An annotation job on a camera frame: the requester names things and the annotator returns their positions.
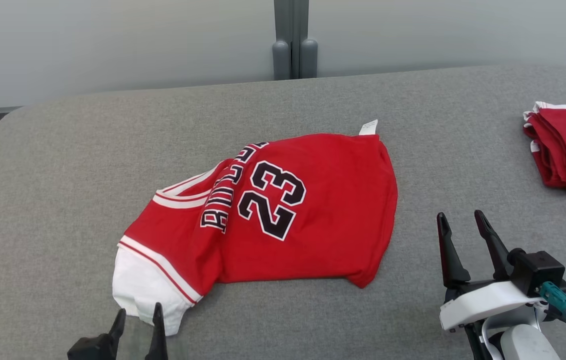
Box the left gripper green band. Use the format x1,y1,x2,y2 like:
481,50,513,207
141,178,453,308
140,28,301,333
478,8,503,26
67,302,169,360

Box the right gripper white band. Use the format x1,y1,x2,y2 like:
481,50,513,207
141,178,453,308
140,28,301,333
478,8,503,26
436,210,547,360

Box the red basketball jersey number 23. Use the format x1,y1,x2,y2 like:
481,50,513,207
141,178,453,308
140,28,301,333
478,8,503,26
112,119,399,337

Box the teal cable connector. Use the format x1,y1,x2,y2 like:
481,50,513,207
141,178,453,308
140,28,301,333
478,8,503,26
538,281,566,325

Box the grey partition post red strip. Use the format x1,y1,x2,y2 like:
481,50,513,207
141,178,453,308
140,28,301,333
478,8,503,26
272,0,319,81

